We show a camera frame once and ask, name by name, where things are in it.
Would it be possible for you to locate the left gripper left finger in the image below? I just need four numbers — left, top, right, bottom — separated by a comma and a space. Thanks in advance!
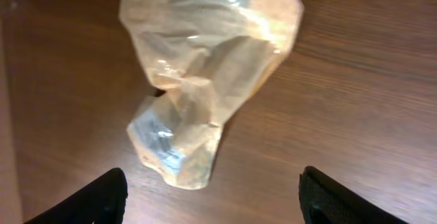
25, 168, 128, 224

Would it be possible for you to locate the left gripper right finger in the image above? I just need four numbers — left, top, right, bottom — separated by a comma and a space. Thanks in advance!
298, 166, 407, 224

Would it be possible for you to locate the clear plastic pouch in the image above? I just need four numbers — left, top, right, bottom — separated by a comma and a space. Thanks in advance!
119, 0, 304, 190

